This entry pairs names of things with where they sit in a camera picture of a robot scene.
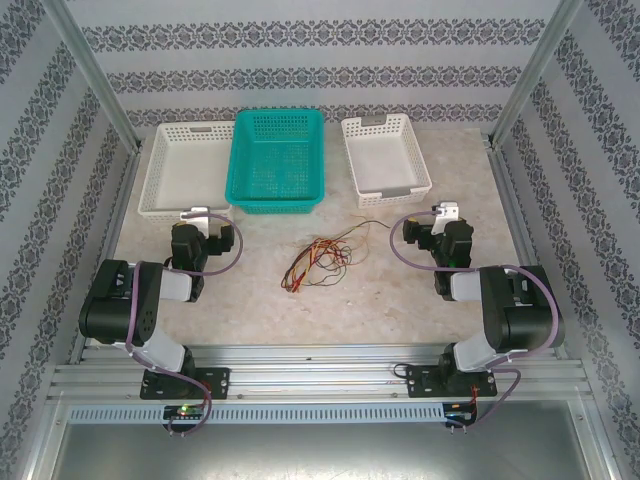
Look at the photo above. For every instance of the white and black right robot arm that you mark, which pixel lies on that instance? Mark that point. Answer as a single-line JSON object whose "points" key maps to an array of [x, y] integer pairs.
{"points": [[525, 320]]}

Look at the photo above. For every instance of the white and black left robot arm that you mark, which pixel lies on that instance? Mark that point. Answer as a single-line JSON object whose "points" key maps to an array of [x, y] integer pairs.
{"points": [[115, 300]]}

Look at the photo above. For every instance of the large white plastic basket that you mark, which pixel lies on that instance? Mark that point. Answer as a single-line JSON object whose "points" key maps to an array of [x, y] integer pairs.
{"points": [[185, 170]]}

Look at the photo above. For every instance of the teal plastic basket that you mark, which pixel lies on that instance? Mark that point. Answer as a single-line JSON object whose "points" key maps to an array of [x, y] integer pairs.
{"points": [[275, 165]]}

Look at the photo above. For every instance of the grey metal panel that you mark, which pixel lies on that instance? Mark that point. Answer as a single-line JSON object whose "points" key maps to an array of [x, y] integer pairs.
{"points": [[320, 450]]}

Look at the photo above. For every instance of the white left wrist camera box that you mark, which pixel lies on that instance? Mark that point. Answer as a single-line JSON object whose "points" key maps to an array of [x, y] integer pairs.
{"points": [[195, 212]]}

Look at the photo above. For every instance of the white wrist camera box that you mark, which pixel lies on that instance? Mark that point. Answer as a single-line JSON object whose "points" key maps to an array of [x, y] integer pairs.
{"points": [[195, 212], [446, 210]]}

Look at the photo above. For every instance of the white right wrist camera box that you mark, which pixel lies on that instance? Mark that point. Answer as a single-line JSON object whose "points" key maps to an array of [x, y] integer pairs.
{"points": [[446, 210]]}

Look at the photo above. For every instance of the aluminium side rail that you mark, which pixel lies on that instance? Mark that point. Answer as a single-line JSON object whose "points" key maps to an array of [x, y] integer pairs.
{"points": [[504, 175], [107, 250]]}

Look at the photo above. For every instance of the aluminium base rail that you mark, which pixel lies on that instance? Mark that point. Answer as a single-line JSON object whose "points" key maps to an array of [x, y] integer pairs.
{"points": [[320, 370]]}

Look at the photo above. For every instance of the aluminium frame post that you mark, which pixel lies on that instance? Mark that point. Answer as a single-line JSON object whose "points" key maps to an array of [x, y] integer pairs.
{"points": [[95, 75], [533, 75]]}

